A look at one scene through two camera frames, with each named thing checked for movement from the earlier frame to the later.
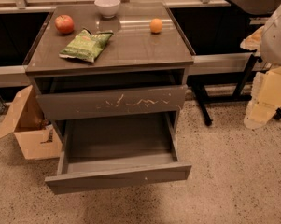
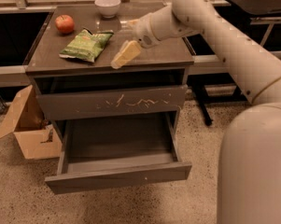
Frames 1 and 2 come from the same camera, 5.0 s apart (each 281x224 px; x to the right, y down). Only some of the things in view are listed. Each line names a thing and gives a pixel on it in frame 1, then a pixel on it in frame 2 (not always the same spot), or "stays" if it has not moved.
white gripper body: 276,37 -> 142,31
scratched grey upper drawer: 115,102 stays
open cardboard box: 37,136 stays
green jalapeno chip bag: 87,46 stays
